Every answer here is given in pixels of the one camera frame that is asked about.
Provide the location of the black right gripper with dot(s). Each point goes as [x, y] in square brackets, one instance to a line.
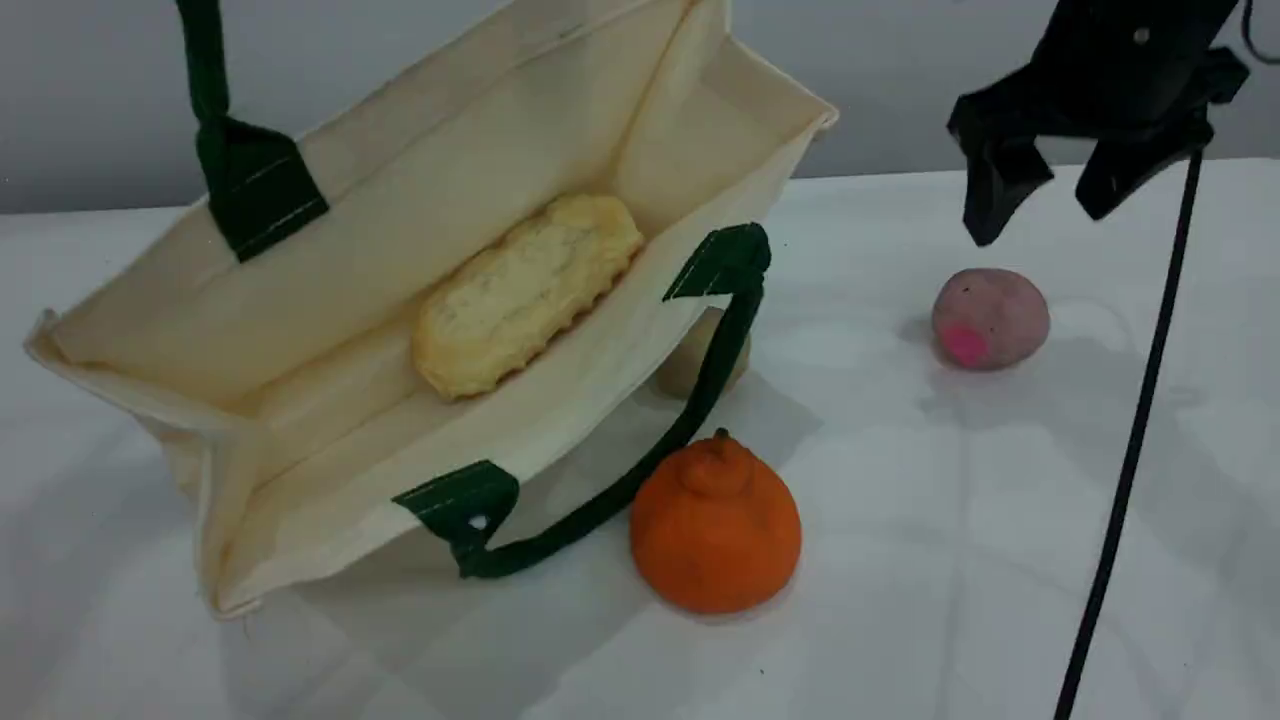
[1130, 70]

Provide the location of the long ridged bread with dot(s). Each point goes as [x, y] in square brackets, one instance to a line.
[525, 295]

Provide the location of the orange with knobbed top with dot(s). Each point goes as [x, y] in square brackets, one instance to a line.
[715, 535]

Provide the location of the beige round potato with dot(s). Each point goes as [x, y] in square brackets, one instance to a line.
[690, 360]

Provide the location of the brown potato with pink spot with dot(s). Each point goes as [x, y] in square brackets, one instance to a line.
[990, 320]

